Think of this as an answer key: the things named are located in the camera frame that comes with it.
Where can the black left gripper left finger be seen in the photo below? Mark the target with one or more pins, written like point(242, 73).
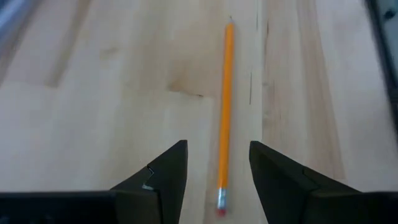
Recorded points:
point(174, 177)

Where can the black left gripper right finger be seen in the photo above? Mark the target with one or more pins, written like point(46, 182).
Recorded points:
point(276, 180)

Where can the orange pencil red eraser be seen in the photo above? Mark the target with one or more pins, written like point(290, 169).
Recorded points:
point(226, 109)

